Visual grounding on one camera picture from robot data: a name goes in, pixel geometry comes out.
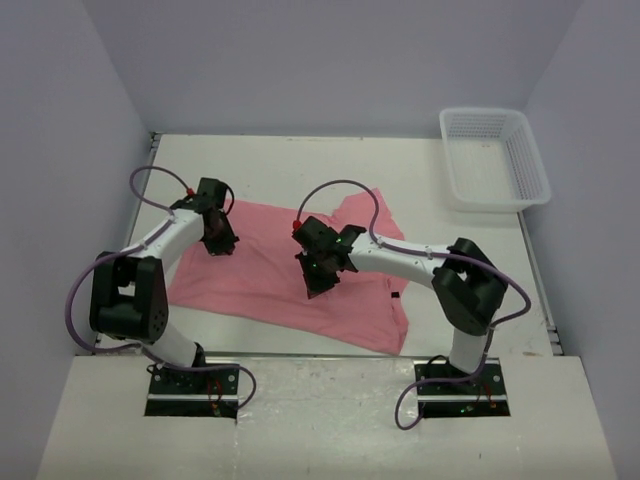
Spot pink t shirt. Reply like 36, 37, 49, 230
168, 201, 409, 355

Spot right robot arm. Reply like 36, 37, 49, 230
292, 216, 508, 393

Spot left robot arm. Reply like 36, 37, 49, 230
89, 178, 239, 393

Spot white plastic basket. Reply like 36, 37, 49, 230
439, 107, 551, 213

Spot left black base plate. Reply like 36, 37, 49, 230
144, 364, 239, 420

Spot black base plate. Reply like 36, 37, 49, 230
144, 364, 239, 420
417, 358, 511, 419

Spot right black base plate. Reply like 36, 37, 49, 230
417, 358, 511, 419

